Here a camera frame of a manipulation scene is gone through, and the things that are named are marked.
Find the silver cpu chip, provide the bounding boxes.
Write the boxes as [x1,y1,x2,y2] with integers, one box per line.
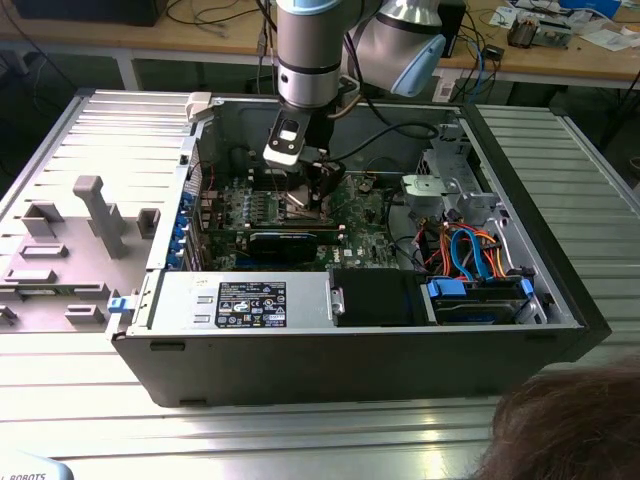
[285,187,317,217]

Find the cpu socket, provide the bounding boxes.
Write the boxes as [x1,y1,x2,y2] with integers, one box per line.
[276,191,335,225]

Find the cpu heatsink cooler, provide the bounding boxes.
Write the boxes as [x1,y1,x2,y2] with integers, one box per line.
[507,17,540,50]

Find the black case fan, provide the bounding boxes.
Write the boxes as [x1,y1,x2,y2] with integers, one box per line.
[227,146,257,176]

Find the green motherboard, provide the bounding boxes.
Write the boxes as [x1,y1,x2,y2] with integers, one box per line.
[199,172,404,274]

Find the black graphics card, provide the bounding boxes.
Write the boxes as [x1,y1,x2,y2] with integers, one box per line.
[247,230,320,265]

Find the beige case latch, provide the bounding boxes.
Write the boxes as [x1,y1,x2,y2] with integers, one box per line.
[184,92,217,125]

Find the silver metal drive cage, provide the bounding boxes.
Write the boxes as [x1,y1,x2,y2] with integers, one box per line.
[417,122,484,194]

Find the upright black box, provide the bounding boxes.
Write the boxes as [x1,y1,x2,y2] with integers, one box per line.
[442,0,467,60]

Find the silver power supply unit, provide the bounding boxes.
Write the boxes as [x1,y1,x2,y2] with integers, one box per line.
[127,271,332,335]

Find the hard disk blue carrier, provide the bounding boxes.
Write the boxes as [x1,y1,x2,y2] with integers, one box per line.
[422,277,532,327]

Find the black open pc case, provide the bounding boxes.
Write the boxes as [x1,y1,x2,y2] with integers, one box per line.
[107,91,613,410]

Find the wooden desk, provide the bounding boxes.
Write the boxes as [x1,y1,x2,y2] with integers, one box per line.
[0,0,640,92]

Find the grey metal drive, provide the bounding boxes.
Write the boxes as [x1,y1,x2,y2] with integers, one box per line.
[537,18,574,51]

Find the wide black box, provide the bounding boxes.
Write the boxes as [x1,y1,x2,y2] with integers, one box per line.
[12,0,169,27]

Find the blue case latch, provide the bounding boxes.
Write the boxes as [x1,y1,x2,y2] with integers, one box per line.
[106,296,137,317]

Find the grey parts rack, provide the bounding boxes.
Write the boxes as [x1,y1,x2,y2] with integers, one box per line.
[0,174,162,335]

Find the white paper sheets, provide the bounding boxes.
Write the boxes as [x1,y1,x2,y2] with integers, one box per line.
[579,27,635,52]

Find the blue cardboard box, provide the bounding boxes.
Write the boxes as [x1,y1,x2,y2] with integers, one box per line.
[558,0,622,17]

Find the brown-haired person head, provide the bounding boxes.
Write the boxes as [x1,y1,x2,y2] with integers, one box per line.
[474,357,640,480]

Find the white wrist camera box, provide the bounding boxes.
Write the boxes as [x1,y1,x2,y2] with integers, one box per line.
[262,110,307,170]

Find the black camera cable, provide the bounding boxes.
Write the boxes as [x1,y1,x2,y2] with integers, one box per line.
[327,74,440,162]

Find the silver metal bracket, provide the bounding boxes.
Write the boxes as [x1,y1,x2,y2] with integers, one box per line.
[401,173,501,224]

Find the orange wire bundle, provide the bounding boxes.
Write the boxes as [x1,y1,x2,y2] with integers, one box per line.
[472,228,507,279]
[419,224,454,274]

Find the blue wire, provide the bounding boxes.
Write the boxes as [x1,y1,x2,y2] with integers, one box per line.
[462,224,496,281]
[448,227,476,281]

